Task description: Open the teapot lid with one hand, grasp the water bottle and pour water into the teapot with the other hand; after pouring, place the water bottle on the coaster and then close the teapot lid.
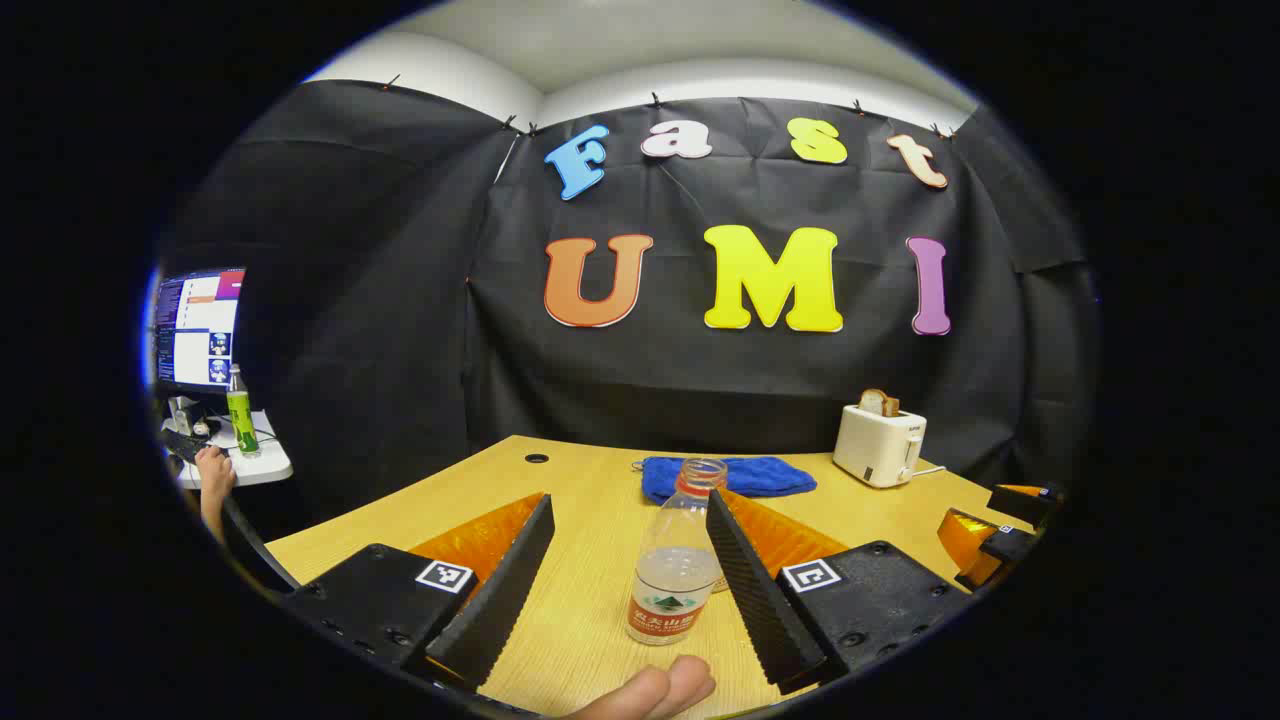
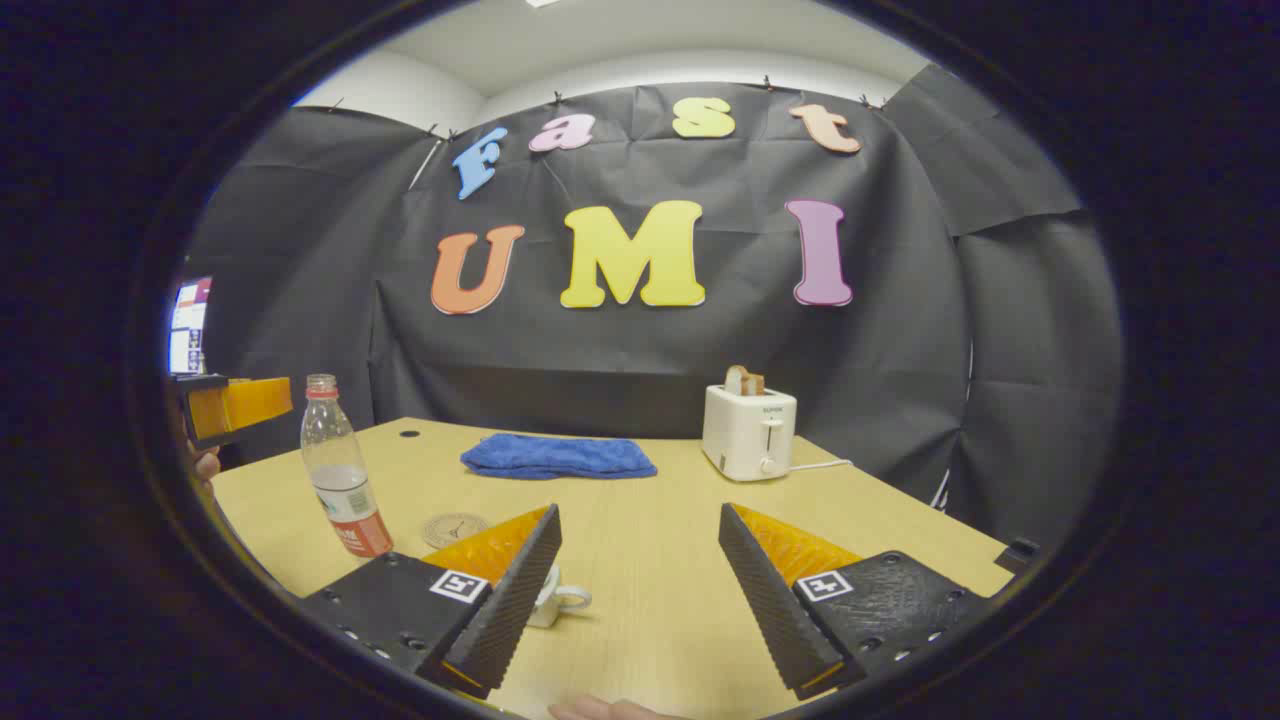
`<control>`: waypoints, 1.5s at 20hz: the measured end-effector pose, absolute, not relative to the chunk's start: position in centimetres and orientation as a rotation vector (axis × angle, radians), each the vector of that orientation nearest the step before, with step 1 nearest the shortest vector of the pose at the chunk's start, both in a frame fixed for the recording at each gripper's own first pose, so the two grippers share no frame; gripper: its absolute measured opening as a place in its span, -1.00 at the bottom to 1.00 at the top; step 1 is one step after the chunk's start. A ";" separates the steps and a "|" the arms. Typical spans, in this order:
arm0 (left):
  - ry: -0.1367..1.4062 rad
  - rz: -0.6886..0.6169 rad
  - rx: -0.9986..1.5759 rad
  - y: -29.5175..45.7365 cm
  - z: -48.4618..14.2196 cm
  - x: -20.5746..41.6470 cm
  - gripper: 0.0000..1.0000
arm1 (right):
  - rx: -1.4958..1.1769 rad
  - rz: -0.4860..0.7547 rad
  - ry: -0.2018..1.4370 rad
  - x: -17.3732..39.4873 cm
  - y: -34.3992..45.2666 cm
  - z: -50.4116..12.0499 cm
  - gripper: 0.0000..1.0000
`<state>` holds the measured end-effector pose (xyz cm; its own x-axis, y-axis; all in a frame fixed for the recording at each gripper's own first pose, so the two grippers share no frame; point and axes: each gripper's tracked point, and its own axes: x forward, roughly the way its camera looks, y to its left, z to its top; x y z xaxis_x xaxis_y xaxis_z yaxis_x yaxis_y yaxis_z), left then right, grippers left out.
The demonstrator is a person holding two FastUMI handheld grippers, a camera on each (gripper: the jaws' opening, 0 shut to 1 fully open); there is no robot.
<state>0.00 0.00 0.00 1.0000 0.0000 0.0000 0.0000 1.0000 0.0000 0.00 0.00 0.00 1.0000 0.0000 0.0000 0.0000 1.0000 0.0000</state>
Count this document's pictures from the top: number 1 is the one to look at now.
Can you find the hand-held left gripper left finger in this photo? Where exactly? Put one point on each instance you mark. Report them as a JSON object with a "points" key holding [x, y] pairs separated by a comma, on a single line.
{"points": [[500, 590]]}

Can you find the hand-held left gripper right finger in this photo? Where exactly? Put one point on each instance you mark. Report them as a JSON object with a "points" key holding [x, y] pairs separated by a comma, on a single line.
{"points": [[755, 600]]}

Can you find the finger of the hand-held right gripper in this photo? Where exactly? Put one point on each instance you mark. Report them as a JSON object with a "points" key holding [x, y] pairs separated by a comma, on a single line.
{"points": [[1020, 505], [1010, 545]]}

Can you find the clear plastic water bottle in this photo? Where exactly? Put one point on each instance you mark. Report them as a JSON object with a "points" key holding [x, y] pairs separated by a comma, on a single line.
{"points": [[675, 560]]}

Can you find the green drink bottle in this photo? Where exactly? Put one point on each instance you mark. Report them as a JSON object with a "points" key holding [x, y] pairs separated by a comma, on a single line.
{"points": [[241, 415]]}

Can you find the blue towel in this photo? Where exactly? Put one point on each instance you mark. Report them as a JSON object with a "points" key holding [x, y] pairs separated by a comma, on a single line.
{"points": [[740, 478]]}

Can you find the white toaster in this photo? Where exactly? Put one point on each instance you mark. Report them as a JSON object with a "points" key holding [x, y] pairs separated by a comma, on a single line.
{"points": [[875, 445]]}

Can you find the bread slice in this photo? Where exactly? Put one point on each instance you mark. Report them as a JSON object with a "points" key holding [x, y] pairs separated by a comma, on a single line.
{"points": [[878, 403]]}

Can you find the white side table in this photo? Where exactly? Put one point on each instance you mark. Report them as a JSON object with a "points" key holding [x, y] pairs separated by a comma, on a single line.
{"points": [[262, 465]]}

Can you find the black backdrop cloth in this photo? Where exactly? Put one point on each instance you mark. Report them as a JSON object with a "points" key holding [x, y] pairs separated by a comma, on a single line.
{"points": [[400, 300]]}

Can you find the black keyboard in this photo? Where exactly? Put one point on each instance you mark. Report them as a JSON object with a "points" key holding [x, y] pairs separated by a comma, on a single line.
{"points": [[180, 443]]}

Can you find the computer monitor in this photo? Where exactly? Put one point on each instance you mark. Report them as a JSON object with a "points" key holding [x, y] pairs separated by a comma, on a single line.
{"points": [[195, 330]]}

